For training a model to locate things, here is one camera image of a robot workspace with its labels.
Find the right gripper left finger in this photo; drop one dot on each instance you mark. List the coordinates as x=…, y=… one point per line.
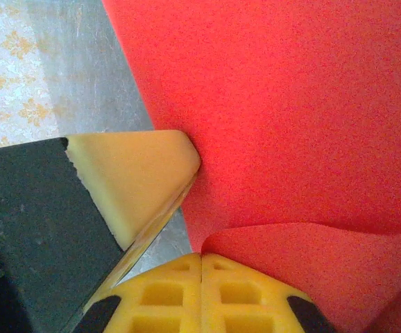
x=159, y=295

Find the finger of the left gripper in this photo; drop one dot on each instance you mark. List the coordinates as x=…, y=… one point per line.
x=65, y=208

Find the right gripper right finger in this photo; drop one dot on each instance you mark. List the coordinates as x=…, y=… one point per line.
x=249, y=295

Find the red cloth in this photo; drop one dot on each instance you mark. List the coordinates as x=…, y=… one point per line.
x=290, y=104

